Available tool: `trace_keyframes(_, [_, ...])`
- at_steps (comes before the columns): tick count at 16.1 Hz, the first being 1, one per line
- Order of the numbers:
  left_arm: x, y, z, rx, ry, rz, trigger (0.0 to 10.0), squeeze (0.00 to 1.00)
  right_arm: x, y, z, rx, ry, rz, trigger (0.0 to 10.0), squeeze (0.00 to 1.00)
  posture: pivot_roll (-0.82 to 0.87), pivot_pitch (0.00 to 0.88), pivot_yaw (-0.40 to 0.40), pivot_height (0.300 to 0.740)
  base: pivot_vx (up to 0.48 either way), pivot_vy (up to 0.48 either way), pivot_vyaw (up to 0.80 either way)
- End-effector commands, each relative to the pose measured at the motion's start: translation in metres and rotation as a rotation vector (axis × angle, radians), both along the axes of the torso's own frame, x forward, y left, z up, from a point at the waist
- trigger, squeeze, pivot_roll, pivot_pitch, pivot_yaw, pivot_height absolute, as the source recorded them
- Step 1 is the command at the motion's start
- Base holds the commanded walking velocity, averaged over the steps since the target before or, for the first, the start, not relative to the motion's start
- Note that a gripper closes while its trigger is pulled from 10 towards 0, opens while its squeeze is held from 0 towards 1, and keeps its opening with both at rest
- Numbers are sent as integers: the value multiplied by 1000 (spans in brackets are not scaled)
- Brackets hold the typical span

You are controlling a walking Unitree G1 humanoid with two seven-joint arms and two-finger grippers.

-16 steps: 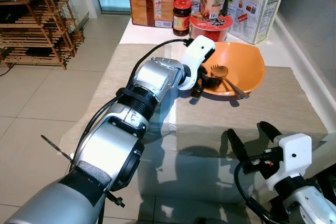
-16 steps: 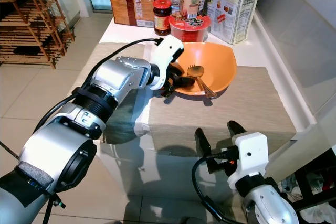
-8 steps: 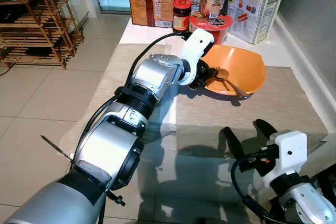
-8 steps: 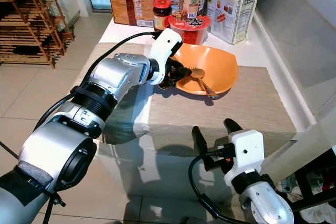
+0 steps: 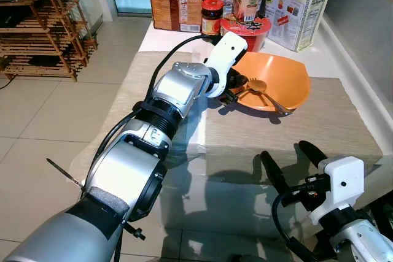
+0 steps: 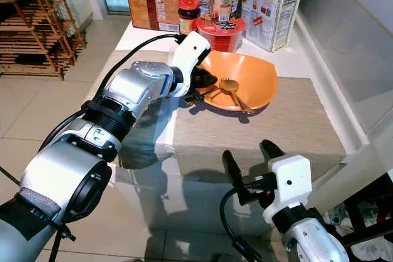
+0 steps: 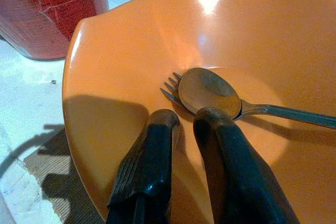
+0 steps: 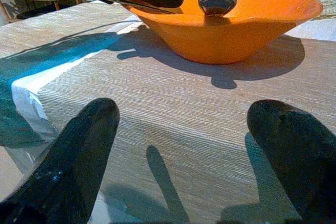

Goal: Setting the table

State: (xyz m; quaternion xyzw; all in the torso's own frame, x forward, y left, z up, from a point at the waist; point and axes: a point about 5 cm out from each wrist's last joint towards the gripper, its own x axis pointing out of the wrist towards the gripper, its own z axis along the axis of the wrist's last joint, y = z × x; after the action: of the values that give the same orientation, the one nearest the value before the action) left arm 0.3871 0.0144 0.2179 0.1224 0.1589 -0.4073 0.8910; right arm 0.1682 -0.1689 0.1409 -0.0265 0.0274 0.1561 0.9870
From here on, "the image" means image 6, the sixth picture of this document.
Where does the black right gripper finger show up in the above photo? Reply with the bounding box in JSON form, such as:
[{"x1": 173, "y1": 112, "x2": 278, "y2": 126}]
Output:
[
  {"x1": 222, "y1": 150, "x2": 247, "y2": 204},
  {"x1": 259, "y1": 139, "x2": 287, "y2": 162}
]

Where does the orange plastic plate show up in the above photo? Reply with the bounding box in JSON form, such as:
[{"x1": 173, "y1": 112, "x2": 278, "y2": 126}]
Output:
[{"x1": 198, "y1": 50, "x2": 278, "y2": 112}]

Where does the metal fork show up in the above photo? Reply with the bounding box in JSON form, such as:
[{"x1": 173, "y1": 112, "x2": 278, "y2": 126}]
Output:
[{"x1": 230, "y1": 90, "x2": 256, "y2": 115}]

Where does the red instant noodle bowl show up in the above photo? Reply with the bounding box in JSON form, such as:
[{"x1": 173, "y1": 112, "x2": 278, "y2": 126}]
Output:
[{"x1": 195, "y1": 17, "x2": 246, "y2": 53}]

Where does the red lid sauce jar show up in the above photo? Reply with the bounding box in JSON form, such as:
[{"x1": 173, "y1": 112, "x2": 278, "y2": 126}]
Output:
[{"x1": 178, "y1": 0, "x2": 201, "y2": 36}]

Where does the white raised counter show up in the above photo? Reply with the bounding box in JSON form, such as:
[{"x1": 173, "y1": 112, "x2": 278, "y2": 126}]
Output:
[{"x1": 295, "y1": 0, "x2": 393, "y2": 217}]

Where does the brown food box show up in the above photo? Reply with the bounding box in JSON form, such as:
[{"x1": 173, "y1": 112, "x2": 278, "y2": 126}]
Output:
[{"x1": 126, "y1": 0, "x2": 182, "y2": 33}]

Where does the white carton box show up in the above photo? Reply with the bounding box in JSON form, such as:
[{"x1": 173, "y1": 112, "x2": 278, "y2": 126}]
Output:
[{"x1": 243, "y1": 0, "x2": 308, "y2": 52}]

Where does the black laundry basket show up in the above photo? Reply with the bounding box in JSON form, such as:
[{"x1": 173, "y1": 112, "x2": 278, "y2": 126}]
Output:
[{"x1": 322, "y1": 173, "x2": 393, "y2": 262}]

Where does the beige crumpled cloth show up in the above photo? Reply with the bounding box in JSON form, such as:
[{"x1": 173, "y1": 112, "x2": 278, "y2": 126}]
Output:
[{"x1": 353, "y1": 234, "x2": 393, "y2": 262}]

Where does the wooden shelf rack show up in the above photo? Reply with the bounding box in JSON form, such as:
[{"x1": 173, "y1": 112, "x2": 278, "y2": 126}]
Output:
[{"x1": 0, "y1": 0, "x2": 87, "y2": 80}]

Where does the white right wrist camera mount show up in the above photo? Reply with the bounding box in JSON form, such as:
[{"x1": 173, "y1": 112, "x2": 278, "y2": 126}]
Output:
[{"x1": 263, "y1": 155, "x2": 313, "y2": 225}]

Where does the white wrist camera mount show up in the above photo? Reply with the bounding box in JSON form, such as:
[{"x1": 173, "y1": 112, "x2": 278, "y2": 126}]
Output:
[
  {"x1": 263, "y1": 155, "x2": 313, "y2": 225},
  {"x1": 169, "y1": 31, "x2": 211, "y2": 98}
]

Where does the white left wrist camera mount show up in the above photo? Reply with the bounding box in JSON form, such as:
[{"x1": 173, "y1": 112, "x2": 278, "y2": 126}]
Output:
[{"x1": 169, "y1": 31, "x2": 211, "y2": 98}]

